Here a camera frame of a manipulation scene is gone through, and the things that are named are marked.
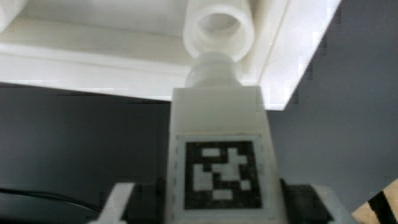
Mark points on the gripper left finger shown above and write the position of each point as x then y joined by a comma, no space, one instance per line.
131,205

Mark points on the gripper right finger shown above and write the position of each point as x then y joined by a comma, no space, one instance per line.
313,205

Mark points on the white table leg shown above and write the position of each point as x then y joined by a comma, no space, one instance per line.
222,189

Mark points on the white square tabletop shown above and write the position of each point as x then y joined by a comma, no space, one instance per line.
108,46

